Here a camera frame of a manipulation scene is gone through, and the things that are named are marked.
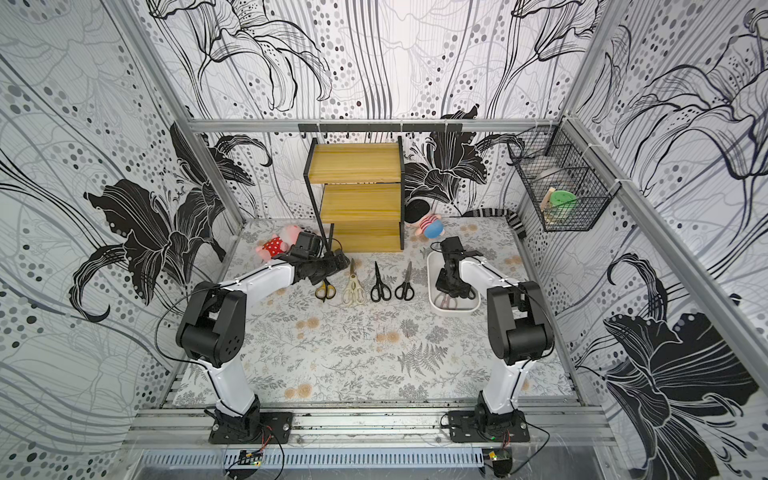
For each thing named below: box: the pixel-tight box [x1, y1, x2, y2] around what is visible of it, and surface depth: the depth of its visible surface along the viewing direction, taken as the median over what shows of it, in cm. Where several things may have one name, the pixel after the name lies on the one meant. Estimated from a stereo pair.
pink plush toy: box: [256, 225, 301, 262], surface depth 106 cm
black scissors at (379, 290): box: [370, 261, 392, 303], surface depth 100 cm
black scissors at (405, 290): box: [394, 261, 415, 301], surface depth 100 cm
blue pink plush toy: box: [415, 214, 445, 239], surface depth 113 cm
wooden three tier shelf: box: [304, 136, 406, 253], surface depth 100 cm
